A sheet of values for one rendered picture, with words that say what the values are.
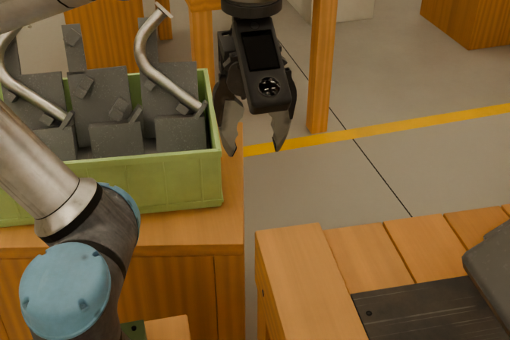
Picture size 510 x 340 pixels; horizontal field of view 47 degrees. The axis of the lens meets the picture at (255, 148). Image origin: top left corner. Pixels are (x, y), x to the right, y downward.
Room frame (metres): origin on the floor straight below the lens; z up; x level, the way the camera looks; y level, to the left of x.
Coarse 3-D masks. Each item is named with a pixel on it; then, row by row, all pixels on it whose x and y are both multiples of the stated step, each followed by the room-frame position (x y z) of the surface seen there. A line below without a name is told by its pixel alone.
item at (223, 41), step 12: (228, 12) 0.63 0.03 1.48; (240, 12) 0.62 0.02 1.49; (252, 12) 0.62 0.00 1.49; (264, 12) 0.62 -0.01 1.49; (276, 12) 0.63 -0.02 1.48; (228, 36) 0.68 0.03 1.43; (228, 48) 0.65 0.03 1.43; (228, 60) 0.63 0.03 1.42; (228, 72) 0.62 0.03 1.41; (240, 72) 0.62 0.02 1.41; (228, 84) 0.62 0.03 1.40; (240, 84) 0.62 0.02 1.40
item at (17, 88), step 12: (0, 36) 1.33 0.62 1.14; (12, 36) 1.34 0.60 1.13; (0, 48) 1.31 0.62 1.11; (0, 60) 1.30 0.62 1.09; (0, 72) 1.29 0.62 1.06; (12, 84) 1.28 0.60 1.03; (24, 96) 1.27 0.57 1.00; (36, 96) 1.27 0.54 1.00; (48, 108) 1.26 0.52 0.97; (60, 120) 1.25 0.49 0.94
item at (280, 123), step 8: (272, 112) 0.63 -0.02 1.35; (280, 112) 0.63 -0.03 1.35; (272, 120) 0.64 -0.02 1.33; (280, 120) 0.63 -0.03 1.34; (288, 120) 0.64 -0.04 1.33; (272, 128) 0.63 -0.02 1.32; (280, 128) 0.63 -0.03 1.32; (288, 128) 0.64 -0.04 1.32; (280, 136) 0.63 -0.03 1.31; (280, 144) 0.64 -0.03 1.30
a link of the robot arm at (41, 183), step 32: (0, 128) 0.65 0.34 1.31; (0, 160) 0.63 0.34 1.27; (32, 160) 0.65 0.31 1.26; (32, 192) 0.63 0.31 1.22; (64, 192) 0.65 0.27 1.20; (96, 192) 0.67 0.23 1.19; (64, 224) 0.62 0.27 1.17; (96, 224) 0.64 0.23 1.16; (128, 224) 0.67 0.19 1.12; (128, 256) 0.63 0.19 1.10
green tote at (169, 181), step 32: (0, 96) 1.41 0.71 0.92; (96, 160) 1.06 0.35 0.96; (128, 160) 1.07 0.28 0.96; (160, 160) 1.08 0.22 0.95; (192, 160) 1.09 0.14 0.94; (0, 192) 1.03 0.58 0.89; (128, 192) 1.06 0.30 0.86; (160, 192) 1.08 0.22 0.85; (192, 192) 1.09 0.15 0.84; (0, 224) 1.02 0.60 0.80; (32, 224) 1.03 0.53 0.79
